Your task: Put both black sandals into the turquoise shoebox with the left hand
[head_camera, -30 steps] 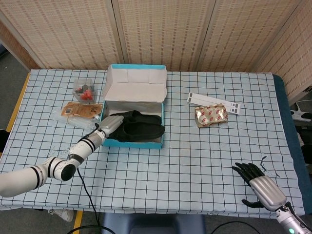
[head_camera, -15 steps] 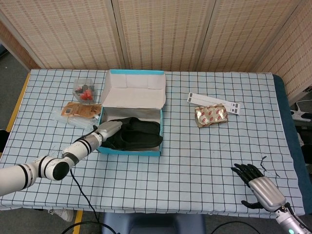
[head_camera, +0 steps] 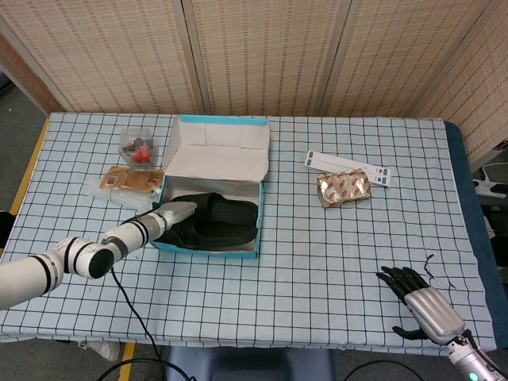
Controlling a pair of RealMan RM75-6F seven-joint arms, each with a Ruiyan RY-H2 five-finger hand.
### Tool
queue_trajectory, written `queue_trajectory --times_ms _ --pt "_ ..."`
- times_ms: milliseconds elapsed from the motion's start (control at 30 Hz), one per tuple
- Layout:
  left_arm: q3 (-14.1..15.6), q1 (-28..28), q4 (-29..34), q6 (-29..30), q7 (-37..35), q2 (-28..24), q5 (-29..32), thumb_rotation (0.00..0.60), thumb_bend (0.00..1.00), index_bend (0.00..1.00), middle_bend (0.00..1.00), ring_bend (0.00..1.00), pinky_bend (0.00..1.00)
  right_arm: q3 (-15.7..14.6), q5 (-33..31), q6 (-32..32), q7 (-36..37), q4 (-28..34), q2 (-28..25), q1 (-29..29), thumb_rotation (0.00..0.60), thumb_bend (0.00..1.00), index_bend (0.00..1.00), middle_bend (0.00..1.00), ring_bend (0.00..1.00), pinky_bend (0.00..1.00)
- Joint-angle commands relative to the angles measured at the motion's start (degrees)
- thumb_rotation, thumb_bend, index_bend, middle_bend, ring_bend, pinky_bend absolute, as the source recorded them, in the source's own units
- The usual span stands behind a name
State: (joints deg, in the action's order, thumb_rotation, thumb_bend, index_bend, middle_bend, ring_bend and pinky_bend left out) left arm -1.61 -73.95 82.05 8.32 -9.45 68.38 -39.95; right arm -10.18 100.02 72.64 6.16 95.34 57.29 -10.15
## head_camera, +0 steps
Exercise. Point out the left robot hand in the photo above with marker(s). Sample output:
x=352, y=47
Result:
x=176, y=212

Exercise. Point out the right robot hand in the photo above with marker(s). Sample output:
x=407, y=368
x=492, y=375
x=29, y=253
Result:
x=432, y=309

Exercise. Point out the black slipper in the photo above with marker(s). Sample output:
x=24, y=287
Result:
x=210, y=238
x=226, y=208

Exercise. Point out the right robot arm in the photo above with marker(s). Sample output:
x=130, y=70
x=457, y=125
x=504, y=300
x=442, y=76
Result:
x=472, y=363

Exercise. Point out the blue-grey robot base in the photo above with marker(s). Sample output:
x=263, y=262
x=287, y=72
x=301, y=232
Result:
x=246, y=367

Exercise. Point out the blue cardboard shoe box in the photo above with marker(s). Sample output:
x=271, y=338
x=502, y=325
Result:
x=222, y=155

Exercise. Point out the clear bag of sticks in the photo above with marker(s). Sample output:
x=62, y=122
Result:
x=119, y=199

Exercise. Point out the clear box with red parts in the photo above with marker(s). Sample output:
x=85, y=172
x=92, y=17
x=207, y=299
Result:
x=139, y=155

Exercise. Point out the black floor equipment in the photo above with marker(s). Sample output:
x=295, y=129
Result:
x=498, y=238

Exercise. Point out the blue checked tablecloth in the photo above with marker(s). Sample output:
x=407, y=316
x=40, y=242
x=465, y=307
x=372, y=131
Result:
x=278, y=293

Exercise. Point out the dark blue table pad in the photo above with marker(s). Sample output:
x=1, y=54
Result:
x=464, y=166

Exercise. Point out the gold foil packet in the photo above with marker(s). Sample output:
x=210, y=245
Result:
x=343, y=189

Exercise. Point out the dark object beside table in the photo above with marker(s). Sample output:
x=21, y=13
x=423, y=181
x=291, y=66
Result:
x=5, y=230

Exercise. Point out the bamboo folding screen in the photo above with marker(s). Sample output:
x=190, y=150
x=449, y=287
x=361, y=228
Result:
x=278, y=47

